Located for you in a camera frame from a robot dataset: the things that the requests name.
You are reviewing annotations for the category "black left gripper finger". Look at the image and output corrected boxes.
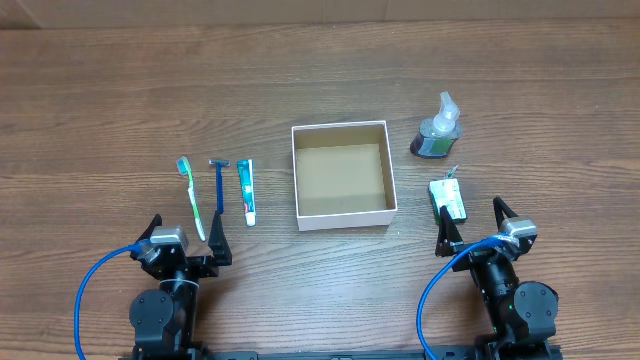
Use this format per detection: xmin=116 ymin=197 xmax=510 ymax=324
xmin=135 ymin=214 xmax=163 ymax=244
xmin=208 ymin=210 xmax=232 ymax=266

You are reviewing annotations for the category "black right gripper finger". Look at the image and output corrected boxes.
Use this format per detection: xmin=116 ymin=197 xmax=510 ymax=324
xmin=493 ymin=196 xmax=518 ymax=228
xmin=435 ymin=206 xmax=464 ymax=256

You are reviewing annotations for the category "white green soap bar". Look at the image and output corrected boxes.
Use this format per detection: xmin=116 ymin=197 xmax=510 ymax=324
xmin=428 ymin=165 xmax=468 ymax=223

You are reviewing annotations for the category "green white toothbrush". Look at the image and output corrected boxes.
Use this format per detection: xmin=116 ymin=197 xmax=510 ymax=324
xmin=176 ymin=156 xmax=206 ymax=242

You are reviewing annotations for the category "blue disposable razor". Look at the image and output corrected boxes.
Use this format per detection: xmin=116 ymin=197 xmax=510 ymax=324
xmin=209 ymin=160 xmax=230 ymax=214

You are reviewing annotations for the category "teal toothpaste tube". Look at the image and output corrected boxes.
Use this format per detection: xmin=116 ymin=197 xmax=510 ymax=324
xmin=237 ymin=159 xmax=256 ymax=227

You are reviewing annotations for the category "clear soap pump bottle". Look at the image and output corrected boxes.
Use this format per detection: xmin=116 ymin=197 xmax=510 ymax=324
xmin=409 ymin=92 xmax=462 ymax=158

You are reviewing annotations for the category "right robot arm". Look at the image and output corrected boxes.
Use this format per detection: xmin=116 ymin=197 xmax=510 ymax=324
xmin=435 ymin=197 xmax=563 ymax=360

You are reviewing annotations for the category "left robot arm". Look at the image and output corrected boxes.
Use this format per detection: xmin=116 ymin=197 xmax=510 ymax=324
xmin=129 ymin=212 xmax=232 ymax=360

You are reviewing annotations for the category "white cardboard box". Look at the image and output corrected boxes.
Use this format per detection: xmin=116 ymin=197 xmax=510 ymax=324
xmin=291 ymin=120 xmax=398 ymax=231

